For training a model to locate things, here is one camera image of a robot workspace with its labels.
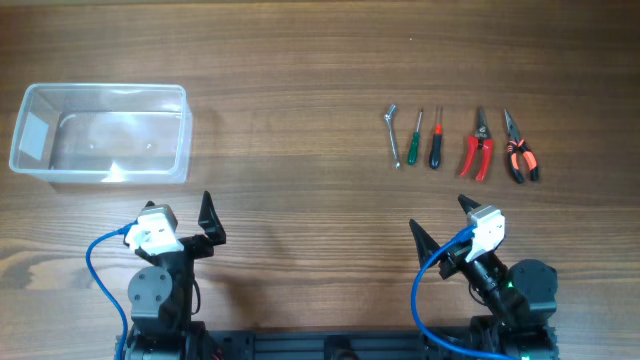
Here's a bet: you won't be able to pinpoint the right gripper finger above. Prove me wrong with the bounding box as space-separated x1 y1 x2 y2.
458 194 481 216
409 219 440 266

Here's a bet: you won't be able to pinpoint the black red handled screwdriver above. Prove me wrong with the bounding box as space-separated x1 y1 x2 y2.
429 106 443 169

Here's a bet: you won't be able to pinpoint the red handled pruning shears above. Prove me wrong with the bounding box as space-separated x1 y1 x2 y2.
460 106 494 182

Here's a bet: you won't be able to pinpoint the green handled screwdriver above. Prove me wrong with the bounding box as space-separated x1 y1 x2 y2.
407 108 424 166

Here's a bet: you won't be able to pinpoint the orange black needle-nose pliers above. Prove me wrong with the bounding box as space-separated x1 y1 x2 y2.
504 109 539 184

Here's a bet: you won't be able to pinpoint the clear plastic container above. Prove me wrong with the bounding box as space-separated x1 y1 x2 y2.
8 83 193 184

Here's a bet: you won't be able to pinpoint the silver socket wrench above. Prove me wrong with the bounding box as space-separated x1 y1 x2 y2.
384 104 401 169

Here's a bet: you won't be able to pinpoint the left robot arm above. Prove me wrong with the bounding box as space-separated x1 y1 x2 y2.
118 192 226 359

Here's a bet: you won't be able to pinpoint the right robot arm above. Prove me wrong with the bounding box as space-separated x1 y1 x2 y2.
409 194 559 359

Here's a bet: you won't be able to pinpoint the blue right camera cable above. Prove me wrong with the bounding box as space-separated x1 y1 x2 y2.
410 224 521 360

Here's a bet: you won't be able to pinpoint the blue camera cable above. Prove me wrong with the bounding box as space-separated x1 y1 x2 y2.
410 224 521 360
85 225 135 360

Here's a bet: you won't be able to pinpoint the blue left camera cable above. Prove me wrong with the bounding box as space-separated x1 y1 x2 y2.
85 225 135 360

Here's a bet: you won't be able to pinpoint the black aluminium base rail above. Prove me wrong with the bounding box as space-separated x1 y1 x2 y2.
114 327 557 360

